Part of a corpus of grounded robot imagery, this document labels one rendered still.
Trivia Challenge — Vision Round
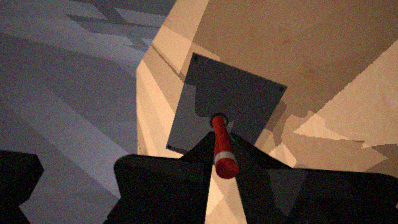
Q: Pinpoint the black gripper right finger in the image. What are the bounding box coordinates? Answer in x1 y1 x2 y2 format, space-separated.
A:
229 133 398 224

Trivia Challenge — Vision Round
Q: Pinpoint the red peg with white band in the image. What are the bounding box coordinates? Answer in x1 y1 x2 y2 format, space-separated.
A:
213 116 239 179

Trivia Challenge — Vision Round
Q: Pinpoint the dark grey square panel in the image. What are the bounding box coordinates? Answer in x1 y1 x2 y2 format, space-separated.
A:
165 52 288 155

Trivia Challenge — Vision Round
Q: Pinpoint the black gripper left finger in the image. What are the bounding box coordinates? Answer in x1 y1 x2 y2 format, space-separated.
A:
114 131 215 224

